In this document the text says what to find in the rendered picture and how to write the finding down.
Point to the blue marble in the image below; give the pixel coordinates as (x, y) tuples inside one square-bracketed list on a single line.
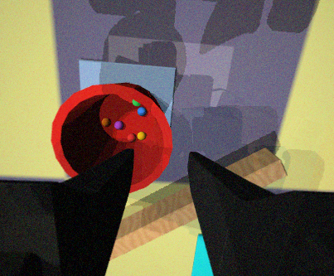
[(142, 111)]

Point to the red cup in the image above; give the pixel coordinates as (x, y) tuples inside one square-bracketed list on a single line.
[(80, 140)]

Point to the green marble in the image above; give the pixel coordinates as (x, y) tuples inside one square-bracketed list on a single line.
[(135, 103)]

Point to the purple marble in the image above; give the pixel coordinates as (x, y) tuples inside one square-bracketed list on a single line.
[(118, 125)]

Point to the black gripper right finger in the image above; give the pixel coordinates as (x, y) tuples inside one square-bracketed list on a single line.
[(251, 231)]

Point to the yellow marble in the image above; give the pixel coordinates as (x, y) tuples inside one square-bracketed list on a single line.
[(141, 135)]

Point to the red marble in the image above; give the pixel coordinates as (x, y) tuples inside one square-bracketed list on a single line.
[(131, 137)]

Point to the orange marble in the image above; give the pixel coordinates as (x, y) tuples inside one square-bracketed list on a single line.
[(106, 122)]

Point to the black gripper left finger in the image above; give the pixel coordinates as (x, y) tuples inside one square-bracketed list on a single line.
[(72, 225)]

